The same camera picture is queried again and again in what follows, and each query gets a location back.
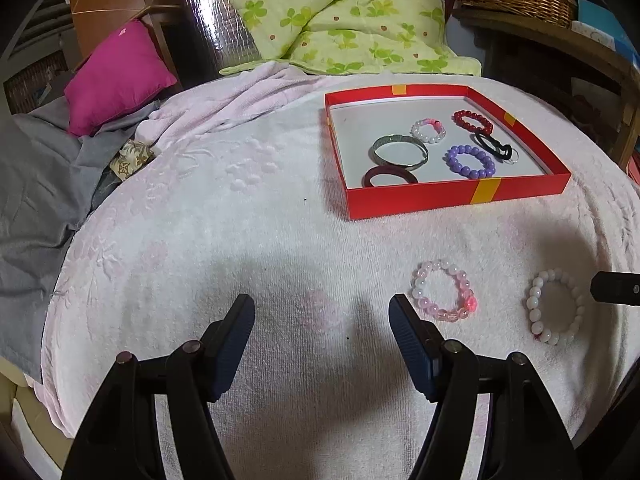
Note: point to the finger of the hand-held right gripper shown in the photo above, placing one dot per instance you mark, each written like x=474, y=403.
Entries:
x=617, y=289

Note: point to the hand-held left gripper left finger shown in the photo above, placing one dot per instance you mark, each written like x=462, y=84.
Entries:
x=230, y=350

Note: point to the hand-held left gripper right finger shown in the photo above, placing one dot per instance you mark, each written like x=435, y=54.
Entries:
x=412, y=350

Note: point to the red shallow cardboard box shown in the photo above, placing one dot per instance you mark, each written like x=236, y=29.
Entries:
x=440, y=195

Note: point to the maroon bangle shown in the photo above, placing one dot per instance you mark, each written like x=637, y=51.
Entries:
x=372, y=177

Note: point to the silver green bangle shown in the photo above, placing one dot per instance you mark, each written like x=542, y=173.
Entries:
x=380, y=157

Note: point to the pale pink fleece blanket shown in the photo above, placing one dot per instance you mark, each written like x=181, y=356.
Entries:
x=225, y=220

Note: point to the small patterned cloth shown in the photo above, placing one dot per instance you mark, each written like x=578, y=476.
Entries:
x=130, y=160

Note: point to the grey blanket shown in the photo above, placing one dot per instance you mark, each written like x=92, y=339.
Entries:
x=35, y=220

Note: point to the wooden bench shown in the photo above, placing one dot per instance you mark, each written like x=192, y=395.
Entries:
x=575, y=45

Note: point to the blue cardboard box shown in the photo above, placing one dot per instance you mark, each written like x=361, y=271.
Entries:
x=600, y=22

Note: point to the magenta pillow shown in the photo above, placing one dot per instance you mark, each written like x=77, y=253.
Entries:
x=115, y=80

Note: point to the green floral quilt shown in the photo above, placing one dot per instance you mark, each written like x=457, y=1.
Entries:
x=340, y=15

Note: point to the wooden cabinet panel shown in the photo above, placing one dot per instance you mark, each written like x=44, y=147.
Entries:
x=100, y=5

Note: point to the wooden chair frame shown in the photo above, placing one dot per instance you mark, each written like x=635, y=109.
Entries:
x=162, y=45

